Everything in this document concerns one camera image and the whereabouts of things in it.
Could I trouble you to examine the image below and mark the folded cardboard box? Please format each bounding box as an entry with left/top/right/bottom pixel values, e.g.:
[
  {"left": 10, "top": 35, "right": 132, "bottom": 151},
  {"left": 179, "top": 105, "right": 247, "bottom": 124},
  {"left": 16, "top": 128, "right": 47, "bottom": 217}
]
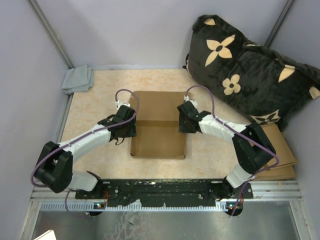
[
  {"left": 254, "top": 165, "right": 296, "bottom": 181},
  {"left": 262, "top": 124, "right": 297, "bottom": 170}
]

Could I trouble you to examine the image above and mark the aluminium front rail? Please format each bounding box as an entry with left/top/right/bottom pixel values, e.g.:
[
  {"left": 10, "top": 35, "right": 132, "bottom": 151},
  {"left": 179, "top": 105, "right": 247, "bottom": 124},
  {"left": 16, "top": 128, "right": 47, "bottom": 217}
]
[{"left": 31, "top": 179, "right": 302, "bottom": 214}]

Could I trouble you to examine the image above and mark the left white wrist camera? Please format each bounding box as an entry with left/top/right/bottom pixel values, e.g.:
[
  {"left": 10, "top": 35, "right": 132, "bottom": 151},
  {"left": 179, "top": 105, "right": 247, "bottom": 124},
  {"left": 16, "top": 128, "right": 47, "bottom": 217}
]
[{"left": 115, "top": 98, "right": 131, "bottom": 109}]

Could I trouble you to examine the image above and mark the brown cardboard box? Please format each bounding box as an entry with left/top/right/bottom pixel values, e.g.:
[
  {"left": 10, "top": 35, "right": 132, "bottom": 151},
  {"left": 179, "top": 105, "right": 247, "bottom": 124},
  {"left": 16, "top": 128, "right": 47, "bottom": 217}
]
[{"left": 129, "top": 90, "right": 187, "bottom": 160}]

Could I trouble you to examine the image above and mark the white paper corner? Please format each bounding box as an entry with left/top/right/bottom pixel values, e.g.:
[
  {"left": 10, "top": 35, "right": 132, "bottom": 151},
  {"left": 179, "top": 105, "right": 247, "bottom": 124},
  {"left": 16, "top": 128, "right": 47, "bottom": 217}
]
[{"left": 34, "top": 229, "right": 57, "bottom": 240}]

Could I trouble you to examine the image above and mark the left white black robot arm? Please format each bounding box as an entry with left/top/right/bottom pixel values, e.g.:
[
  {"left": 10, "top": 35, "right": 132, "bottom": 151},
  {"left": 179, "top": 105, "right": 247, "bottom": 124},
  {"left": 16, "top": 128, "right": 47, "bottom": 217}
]
[{"left": 30, "top": 104, "right": 137, "bottom": 199}]

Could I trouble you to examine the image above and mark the upper folded cardboard box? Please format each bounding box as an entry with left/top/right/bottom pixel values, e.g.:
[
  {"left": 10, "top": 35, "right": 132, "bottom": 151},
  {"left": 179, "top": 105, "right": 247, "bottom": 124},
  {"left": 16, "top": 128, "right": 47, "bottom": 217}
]
[{"left": 262, "top": 124, "right": 297, "bottom": 170}]

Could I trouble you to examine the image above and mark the folded grey cloth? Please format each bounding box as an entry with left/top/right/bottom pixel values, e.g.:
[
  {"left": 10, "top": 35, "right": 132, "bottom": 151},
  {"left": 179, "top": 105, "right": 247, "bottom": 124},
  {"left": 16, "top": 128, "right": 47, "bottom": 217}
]
[{"left": 61, "top": 64, "right": 94, "bottom": 95}]

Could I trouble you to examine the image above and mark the black plush flower-pattern bag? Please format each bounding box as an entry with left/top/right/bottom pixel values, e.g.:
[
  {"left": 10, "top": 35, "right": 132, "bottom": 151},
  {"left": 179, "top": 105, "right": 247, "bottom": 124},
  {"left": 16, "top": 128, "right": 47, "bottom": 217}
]
[{"left": 185, "top": 15, "right": 320, "bottom": 130}]

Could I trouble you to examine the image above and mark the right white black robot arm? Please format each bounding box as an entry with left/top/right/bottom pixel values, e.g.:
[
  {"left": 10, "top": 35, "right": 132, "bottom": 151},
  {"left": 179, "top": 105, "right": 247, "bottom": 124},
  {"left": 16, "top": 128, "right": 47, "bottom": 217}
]
[{"left": 177, "top": 100, "right": 276, "bottom": 200}]

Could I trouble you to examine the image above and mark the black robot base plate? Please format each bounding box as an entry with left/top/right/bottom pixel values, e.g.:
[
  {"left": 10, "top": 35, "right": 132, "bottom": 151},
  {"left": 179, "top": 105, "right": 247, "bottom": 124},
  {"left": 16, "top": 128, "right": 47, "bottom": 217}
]
[{"left": 75, "top": 178, "right": 254, "bottom": 216}]

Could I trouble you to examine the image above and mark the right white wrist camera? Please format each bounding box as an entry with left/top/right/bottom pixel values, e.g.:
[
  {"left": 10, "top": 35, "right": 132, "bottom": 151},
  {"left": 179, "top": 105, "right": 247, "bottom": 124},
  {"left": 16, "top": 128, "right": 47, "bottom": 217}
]
[{"left": 184, "top": 95, "right": 198, "bottom": 108}]

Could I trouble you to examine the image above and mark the lower folded cardboard box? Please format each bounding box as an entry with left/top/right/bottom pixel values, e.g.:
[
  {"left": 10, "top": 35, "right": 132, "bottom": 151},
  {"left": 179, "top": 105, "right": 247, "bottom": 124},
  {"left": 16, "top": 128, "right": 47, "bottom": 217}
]
[{"left": 254, "top": 165, "right": 296, "bottom": 181}]

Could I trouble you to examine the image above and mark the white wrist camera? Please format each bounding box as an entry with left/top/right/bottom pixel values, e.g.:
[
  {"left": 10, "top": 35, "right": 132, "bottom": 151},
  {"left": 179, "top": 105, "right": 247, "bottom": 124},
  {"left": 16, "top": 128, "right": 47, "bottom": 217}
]
[
  {"left": 184, "top": 95, "right": 198, "bottom": 108},
  {"left": 115, "top": 98, "right": 131, "bottom": 109}
]

